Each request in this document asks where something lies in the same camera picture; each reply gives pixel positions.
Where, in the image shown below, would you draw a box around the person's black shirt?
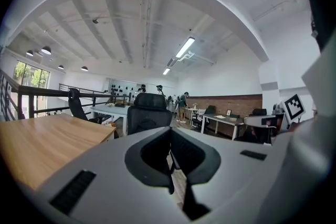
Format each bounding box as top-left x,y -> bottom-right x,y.
299,0 -> 336,53

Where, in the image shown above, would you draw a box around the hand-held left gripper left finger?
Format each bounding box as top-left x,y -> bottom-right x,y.
140,126 -> 176,195

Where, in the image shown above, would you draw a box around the wooden table white legs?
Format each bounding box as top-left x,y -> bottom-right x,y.
0,113 -> 117,191

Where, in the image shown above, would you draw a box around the large glass window door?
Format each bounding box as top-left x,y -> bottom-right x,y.
13,60 -> 50,89

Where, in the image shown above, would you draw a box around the dark grey desk white legs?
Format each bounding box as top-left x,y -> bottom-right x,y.
201,113 -> 245,140

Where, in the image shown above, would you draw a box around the black stair railing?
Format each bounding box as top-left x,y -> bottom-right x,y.
59,83 -> 106,94

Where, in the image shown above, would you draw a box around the black mesh office chair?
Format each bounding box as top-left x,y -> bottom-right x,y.
68,88 -> 107,124
127,92 -> 173,137

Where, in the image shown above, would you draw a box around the group of black wall-hung caps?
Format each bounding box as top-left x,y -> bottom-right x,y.
109,83 -> 137,95

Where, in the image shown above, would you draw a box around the light blue table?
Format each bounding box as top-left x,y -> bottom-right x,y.
90,104 -> 132,137

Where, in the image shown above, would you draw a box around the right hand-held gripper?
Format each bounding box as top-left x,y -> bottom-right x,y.
278,93 -> 307,130

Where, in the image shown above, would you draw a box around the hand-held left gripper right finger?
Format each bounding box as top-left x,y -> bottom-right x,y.
170,130 -> 211,221

